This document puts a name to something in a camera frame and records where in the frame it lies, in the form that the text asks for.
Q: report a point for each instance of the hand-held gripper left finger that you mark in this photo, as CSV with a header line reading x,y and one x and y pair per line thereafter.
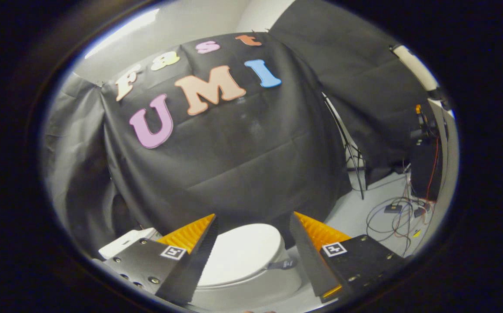
x,y
192,269

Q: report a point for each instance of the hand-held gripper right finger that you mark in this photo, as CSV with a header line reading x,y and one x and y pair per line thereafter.
x,y
310,261

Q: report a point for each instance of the white toilet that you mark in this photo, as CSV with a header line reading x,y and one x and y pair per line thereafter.
x,y
251,295

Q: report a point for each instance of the small black adapter box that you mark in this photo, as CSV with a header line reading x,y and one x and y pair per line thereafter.
x,y
393,208

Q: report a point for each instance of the black tripod stand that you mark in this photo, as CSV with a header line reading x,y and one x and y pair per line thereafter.
x,y
354,165

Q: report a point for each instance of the black backdrop cloth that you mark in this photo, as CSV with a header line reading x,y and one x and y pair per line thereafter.
x,y
242,165

